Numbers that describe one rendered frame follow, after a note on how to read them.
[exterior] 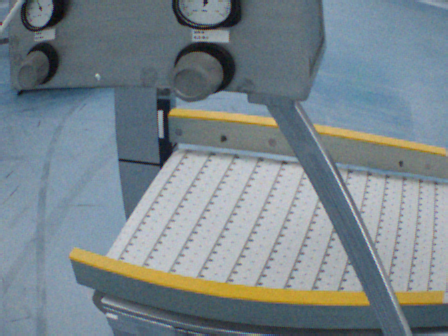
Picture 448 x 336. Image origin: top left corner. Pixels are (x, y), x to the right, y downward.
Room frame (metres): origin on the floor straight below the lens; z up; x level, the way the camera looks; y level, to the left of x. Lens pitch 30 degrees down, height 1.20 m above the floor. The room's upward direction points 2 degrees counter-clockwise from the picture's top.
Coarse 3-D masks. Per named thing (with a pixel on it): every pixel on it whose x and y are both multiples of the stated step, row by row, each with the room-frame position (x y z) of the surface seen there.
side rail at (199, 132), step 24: (192, 120) 0.67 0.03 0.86; (192, 144) 0.67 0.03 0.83; (216, 144) 0.67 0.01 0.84; (240, 144) 0.66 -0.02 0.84; (264, 144) 0.65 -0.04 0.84; (288, 144) 0.64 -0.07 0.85; (336, 144) 0.63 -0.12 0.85; (360, 144) 0.62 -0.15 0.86; (384, 168) 0.61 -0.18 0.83; (408, 168) 0.60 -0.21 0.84; (432, 168) 0.59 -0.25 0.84
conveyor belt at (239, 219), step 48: (192, 192) 0.59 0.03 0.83; (240, 192) 0.59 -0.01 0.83; (288, 192) 0.58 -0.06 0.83; (384, 192) 0.57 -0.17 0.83; (432, 192) 0.56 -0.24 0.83; (144, 240) 0.51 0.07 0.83; (192, 240) 0.51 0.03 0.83; (240, 240) 0.51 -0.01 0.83; (288, 240) 0.50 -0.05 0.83; (336, 240) 0.49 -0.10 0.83; (384, 240) 0.48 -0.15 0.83; (432, 240) 0.47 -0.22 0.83; (288, 288) 0.43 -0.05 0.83; (336, 288) 0.42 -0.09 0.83; (432, 288) 0.39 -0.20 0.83
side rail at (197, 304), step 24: (72, 264) 0.42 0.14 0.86; (96, 288) 0.42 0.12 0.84; (120, 288) 0.41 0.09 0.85; (144, 288) 0.40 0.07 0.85; (168, 288) 0.40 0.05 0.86; (192, 312) 0.39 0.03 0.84; (216, 312) 0.38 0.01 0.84; (240, 312) 0.38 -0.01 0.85; (264, 312) 0.37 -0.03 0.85; (288, 312) 0.37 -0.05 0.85; (312, 312) 0.36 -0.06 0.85; (336, 312) 0.36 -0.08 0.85; (360, 312) 0.35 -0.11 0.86; (408, 312) 0.33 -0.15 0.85; (432, 312) 0.33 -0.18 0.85
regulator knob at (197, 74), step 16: (192, 32) 0.35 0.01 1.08; (208, 32) 0.35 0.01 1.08; (224, 32) 0.35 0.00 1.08; (192, 48) 0.35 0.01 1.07; (208, 48) 0.35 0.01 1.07; (176, 64) 0.34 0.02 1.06; (192, 64) 0.33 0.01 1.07; (208, 64) 0.33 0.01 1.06; (224, 64) 0.34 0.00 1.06; (176, 80) 0.33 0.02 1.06; (192, 80) 0.33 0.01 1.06; (208, 80) 0.32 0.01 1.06; (224, 80) 0.34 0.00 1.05; (176, 96) 0.33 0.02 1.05; (192, 96) 0.33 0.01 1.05
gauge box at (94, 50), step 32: (64, 0) 0.38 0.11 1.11; (96, 0) 0.37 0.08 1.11; (128, 0) 0.37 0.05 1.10; (160, 0) 0.36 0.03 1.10; (256, 0) 0.34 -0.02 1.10; (288, 0) 0.34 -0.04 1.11; (320, 0) 0.42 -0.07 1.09; (32, 32) 0.39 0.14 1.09; (64, 32) 0.38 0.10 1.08; (96, 32) 0.37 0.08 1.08; (128, 32) 0.37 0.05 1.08; (160, 32) 0.36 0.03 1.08; (256, 32) 0.34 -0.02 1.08; (288, 32) 0.34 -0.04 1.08; (320, 32) 0.41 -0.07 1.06; (64, 64) 0.38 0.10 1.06; (96, 64) 0.37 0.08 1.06; (128, 64) 0.37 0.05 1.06; (160, 64) 0.36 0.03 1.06; (256, 64) 0.34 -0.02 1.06; (288, 64) 0.34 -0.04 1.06; (320, 64) 0.39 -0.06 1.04; (288, 96) 0.34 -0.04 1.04
